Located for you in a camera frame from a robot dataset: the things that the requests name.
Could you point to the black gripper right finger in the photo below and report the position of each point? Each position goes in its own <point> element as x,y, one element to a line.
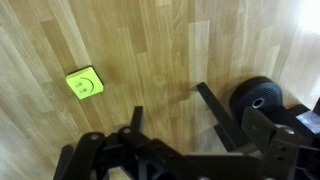
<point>258,126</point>

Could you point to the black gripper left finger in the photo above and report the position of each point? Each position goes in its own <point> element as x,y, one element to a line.
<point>137,116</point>

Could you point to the yellow smiley eraser sponge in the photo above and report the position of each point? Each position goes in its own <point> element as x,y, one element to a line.
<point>84,82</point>

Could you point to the black coffee machine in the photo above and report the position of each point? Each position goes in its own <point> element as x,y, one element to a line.
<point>263,96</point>

